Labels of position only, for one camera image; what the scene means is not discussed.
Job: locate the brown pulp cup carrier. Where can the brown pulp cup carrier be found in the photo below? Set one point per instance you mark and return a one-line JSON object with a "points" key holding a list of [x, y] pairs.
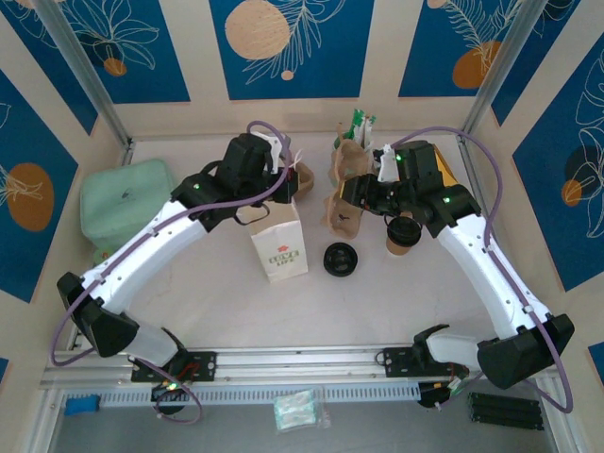
{"points": [[347, 162], [306, 178]]}

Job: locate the black plastic cup lid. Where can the black plastic cup lid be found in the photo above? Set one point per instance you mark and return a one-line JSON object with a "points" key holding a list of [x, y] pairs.
{"points": [[340, 259], [403, 231]]}

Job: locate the white paper takeout bag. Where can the white paper takeout bag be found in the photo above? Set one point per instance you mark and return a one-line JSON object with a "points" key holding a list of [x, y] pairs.
{"points": [[278, 240]]}

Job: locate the brown paper coffee cup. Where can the brown paper coffee cup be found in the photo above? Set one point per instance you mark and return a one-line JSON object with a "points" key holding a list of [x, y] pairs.
{"points": [[397, 249]]}

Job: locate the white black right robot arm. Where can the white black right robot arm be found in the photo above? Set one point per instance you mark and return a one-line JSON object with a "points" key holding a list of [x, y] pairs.
{"points": [[481, 273]]}

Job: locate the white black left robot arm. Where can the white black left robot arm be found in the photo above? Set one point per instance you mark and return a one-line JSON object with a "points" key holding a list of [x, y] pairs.
{"points": [[156, 245]]}

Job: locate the yellow napkin stack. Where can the yellow napkin stack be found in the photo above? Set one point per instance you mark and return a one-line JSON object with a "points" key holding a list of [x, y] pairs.
{"points": [[446, 165]]}

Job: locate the green white wrapped straw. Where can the green white wrapped straw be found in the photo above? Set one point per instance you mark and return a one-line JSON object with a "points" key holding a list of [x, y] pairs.
{"points": [[356, 122], [369, 127]]}

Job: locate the wooden stirrer stick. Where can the wooden stirrer stick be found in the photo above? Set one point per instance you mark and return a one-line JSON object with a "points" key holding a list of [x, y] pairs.
{"points": [[339, 129]]}

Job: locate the mint green zip pouch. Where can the mint green zip pouch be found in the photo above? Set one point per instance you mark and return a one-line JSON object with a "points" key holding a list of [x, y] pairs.
{"points": [[122, 198]]}

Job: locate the green can red label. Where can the green can red label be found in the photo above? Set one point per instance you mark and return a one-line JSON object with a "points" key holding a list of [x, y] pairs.
{"points": [[100, 256]]}

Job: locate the black ribbed block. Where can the black ribbed block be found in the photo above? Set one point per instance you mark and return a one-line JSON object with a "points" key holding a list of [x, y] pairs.
{"points": [[505, 413]]}

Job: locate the clear packet green white contents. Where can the clear packet green white contents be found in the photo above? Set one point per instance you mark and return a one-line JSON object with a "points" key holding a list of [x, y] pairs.
{"points": [[295, 410]]}

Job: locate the small clear plastic bag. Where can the small clear plastic bag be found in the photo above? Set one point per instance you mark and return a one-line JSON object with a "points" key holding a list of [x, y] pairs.
{"points": [[323, 415]]}

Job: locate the small blue plastic object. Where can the small blue plastic object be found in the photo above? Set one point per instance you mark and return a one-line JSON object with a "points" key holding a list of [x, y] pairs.
{"points": [[82, 406]]}

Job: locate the aluminium frame post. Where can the aluminium frame post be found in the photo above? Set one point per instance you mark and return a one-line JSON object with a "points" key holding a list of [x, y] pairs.
{"points": [[503, 71], [86, 71]]}

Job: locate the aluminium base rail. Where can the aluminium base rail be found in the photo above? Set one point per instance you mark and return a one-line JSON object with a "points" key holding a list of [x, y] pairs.
{"points": [[307, 363]]}

